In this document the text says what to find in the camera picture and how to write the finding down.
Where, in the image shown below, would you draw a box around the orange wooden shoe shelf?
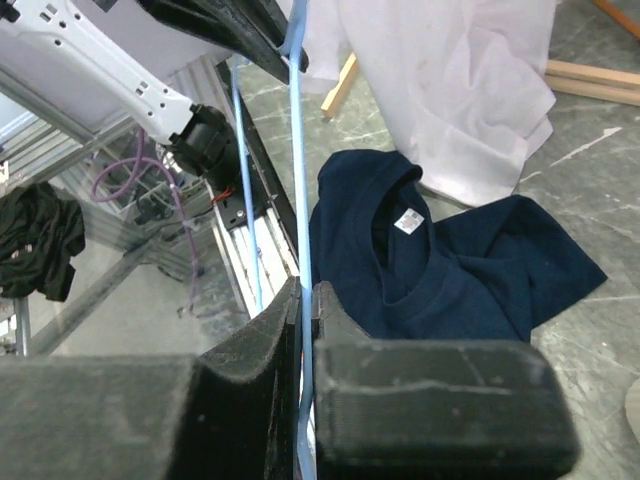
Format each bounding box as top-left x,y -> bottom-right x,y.
593,0 -> 639,39

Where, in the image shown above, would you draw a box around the wooden clothes rack frame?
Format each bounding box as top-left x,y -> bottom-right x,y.
321,53 -> 639,118

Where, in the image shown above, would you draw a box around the purple cables under table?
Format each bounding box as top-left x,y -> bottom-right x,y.
89,127 -> 211,319

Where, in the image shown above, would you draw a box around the black cloth pile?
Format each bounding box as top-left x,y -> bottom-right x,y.
1,182 -> 86,302

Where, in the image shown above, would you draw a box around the white t shirt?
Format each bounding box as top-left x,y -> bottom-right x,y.
302,0 -> 556,206

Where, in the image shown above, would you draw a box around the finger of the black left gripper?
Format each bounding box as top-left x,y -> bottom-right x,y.
138,0 -> 289,83

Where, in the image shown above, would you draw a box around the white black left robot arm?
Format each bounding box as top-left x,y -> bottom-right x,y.
1,1 -> 309,187

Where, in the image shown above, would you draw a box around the navy blue t shirt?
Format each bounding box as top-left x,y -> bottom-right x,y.
309,150 -> 606,342

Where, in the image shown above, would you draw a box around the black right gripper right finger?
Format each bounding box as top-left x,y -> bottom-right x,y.
313,282 -> 580,479

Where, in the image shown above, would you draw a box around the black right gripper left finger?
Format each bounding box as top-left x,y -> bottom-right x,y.
1,278 -> 300,479

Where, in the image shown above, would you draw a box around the light blue wire hanger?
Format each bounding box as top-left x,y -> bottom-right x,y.
231,1 -> 316,479

